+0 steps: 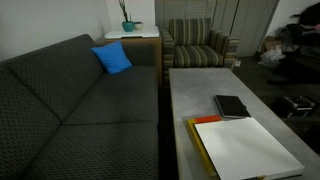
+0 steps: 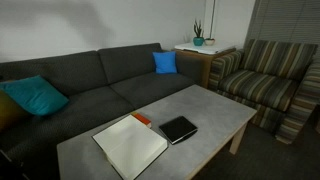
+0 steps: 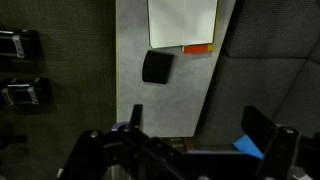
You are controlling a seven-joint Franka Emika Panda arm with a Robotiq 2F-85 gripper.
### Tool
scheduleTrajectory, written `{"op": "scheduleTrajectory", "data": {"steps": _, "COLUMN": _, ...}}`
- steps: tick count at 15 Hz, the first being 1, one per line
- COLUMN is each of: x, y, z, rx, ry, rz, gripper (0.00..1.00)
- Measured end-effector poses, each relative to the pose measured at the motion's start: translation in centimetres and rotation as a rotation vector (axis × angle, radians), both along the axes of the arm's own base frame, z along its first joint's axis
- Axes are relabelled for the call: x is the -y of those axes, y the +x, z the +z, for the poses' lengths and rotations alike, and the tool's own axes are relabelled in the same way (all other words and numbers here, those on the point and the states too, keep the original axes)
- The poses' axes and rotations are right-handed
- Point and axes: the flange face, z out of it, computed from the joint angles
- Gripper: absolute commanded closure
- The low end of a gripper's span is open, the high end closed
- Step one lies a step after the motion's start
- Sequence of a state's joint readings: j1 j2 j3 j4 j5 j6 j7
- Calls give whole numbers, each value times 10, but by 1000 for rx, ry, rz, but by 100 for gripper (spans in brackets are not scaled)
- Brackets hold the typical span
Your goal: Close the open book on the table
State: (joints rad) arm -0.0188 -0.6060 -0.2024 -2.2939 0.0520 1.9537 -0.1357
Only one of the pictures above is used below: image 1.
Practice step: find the plant in teal pot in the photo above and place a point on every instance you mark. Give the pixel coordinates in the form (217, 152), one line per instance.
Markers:
(128, 26)

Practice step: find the blue square cushion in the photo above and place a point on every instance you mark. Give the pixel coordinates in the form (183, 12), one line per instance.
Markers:
(112, 57)

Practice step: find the grey folding closet doors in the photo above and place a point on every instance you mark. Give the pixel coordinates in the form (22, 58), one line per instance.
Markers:
(246, 23)

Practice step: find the grey window blinds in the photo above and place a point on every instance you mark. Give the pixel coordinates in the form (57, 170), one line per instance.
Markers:
(180, 9)

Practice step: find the brown cardboard box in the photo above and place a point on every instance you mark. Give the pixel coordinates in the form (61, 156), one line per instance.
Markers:
(271, 42)

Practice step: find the dark grey fabric sofa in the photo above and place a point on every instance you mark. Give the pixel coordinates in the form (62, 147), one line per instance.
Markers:
(83, 110)

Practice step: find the small white plant pot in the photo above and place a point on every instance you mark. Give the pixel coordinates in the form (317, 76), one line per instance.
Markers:
(138, 25)

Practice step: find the dark clutter pile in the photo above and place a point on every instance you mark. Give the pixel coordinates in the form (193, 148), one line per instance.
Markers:
(303, 43)

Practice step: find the wooden side table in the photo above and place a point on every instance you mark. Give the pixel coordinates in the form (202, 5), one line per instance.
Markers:
(140, 45)

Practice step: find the black case with silver trim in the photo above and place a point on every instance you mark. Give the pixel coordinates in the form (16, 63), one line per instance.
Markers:
(295, 106)

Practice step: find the black notebook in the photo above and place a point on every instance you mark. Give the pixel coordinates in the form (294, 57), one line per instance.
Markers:
(231, 106)

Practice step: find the striped armchair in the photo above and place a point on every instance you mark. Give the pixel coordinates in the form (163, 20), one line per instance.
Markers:
(195, 53)

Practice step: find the white plastic bag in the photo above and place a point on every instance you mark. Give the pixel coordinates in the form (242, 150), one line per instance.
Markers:
(271, 58)

